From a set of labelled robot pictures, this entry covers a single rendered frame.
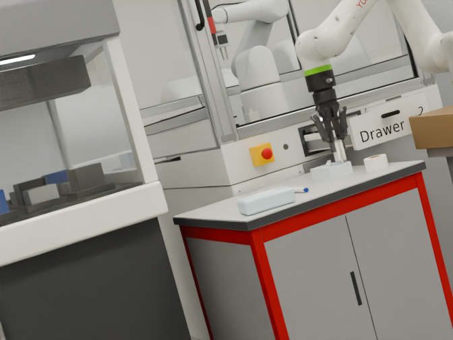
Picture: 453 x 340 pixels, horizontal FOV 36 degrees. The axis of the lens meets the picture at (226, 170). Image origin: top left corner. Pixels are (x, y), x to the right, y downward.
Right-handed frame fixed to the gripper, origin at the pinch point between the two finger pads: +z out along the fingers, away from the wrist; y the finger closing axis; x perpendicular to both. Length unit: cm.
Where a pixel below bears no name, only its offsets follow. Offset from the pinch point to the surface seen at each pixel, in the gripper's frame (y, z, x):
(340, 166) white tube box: -2.9, 4.7, -3.3
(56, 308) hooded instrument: -98, 21, 13
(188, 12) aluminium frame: -25, -59, 34
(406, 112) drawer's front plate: 31.3, -5.6, 2.2
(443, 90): 198, 0, 181
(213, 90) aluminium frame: -23, -31, 34
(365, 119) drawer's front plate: 14.1, -7.4, 1.6
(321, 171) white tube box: -7.1, 4.7, 1.8
